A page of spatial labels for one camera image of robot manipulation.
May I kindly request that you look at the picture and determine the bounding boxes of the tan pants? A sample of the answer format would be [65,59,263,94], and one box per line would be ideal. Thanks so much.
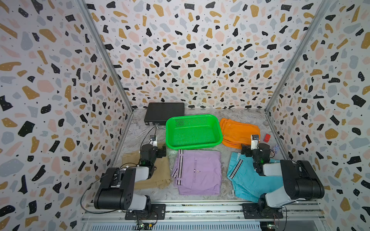
[121,152,171,190]

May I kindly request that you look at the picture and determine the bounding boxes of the purple pants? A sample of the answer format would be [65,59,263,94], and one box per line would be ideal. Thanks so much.
[172,150,222,196]

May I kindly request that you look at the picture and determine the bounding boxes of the black flat box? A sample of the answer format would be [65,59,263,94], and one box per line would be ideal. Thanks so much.
[144,103,185,126]

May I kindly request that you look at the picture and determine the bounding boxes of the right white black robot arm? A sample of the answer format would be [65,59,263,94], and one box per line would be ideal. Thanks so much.
[241,140,325,210]

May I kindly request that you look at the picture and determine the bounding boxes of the small purple toy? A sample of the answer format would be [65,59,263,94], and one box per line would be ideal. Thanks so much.
[272,145,280,154]

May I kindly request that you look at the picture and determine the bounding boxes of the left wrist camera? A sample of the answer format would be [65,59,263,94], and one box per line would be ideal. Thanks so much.
[149,135,158,147]

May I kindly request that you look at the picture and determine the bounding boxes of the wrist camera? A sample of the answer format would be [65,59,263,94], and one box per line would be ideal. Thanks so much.
[251,134,260,150]
[149,135,158,147]

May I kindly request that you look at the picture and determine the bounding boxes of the aluminium corner post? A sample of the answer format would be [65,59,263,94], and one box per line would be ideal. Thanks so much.
[76,0,134,114]
[264,0,333,113]

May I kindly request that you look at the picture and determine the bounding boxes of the right aluminium corner post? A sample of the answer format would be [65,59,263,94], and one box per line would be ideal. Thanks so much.
[264,0,333,113]

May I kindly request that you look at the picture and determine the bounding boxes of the small red block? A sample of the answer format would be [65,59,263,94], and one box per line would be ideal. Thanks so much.
[264,134,271,143]

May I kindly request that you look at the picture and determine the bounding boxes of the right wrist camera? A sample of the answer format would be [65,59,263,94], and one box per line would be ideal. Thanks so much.
[251,134,260,150]

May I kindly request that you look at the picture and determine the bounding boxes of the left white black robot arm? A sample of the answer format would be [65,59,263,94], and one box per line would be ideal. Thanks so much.
[93,144,167,213]

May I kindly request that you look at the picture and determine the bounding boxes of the teal pants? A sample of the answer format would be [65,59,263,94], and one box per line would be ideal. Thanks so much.
[227,152,283,203]

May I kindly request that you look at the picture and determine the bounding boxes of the left aluminium corner post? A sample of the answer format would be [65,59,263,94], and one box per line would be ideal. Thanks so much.
[76,0,134,114]

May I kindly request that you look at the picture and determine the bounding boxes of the orange pants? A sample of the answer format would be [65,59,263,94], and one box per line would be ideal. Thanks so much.
[220,118,261,149]

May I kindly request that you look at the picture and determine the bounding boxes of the green plastic basket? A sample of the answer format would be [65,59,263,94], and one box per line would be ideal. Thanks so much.
[166,115,223,150]

